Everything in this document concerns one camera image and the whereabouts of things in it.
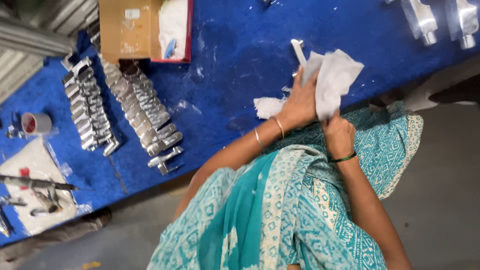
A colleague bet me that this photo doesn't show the person's right hand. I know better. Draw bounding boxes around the person's right hand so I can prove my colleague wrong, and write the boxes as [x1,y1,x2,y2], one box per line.
[321,109,357,161]

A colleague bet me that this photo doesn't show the person's left hand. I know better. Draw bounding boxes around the person's left hand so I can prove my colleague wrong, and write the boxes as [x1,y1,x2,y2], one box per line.
[277,66,319,130]

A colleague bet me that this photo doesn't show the white polishing cloth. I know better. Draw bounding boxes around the white polishing cloth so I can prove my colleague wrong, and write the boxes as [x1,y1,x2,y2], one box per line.
[301,49,365,121]

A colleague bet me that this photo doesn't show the shiny metal handle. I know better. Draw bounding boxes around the shiny metal handle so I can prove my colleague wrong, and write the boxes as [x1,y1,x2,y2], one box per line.
[290,38,308,79]

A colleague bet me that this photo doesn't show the green bangle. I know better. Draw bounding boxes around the green bangle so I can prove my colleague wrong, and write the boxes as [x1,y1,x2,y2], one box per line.
[328,151,358,164]

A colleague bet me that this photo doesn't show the small white cloth scrap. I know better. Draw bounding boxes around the small white cloth scrap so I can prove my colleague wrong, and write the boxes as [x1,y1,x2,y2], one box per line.
[253,86,292,121]

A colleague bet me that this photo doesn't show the gold bangle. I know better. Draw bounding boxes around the gold bangle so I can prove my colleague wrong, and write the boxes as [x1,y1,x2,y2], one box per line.
[271,116,286,140]

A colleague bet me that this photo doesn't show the silver bangle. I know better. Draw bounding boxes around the silver bangle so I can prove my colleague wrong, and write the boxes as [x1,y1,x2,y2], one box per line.
[253,127,265,151]

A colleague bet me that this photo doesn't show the blue felt table cover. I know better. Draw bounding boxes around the blue felt table cover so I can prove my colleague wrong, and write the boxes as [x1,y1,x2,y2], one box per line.
[0,0,480,248]

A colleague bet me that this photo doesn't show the teal patterned garment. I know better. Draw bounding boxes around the teal patterned garment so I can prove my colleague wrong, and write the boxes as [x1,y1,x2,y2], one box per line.
[147,100,424,270]

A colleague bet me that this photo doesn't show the plastic-wrapped metal fitting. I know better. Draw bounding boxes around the plastic-wrapped metal fitting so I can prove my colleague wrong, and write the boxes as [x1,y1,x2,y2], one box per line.
[400,0,439,47]
[445,0,480,50]

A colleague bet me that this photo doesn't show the blue plastic scoop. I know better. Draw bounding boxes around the blue plastic scoop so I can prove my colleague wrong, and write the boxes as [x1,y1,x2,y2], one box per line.
[164,38,178,60]

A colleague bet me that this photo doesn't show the red tray of white powder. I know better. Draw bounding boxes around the red tray of white powder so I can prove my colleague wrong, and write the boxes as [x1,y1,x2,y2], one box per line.
[150,0,194,64]

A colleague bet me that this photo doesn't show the brown cardboard box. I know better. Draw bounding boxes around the brown cardboard box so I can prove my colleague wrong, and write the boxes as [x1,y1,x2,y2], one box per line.
[98,0,164,64]

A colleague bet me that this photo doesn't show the roll of tape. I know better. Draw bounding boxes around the roll of tape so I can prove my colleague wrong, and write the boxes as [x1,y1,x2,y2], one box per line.
[21,112,53,136]

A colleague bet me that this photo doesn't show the corrugated metal sheet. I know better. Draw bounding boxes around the corrugated metal sheet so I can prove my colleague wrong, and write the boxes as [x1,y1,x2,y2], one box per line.
[0,0,99,106]

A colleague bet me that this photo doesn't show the metal pliers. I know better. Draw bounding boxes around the metal pliers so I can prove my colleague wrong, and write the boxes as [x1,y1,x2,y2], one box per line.
[31,187,64,217]

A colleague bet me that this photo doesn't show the dark long brush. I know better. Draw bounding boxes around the dark long brush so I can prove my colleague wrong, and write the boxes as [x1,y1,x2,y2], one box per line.
[0,174,80,192]

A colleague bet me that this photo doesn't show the white sheet with tools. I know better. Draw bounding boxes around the white sheet with tools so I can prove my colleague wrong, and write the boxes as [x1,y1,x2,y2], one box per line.
[0,136,79,237]

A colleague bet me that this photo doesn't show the small metal clamp part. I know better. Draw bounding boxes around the small metal clamp part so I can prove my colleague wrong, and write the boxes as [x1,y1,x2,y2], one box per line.
[4,112,25,140]

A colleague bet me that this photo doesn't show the single metal handle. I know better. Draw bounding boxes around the single metal handle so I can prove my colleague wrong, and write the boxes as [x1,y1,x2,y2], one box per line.
[147,146,185,168]
[157,162,180,176]

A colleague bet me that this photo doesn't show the long row of metal handles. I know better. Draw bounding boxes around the long row of metal handles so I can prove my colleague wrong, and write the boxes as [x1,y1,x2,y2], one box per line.
[97,54,184,158]

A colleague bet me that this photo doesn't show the short row of metal handles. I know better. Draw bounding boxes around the short row of metal handles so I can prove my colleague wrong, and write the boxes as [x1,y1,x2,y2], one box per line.
[61,55,123,157]

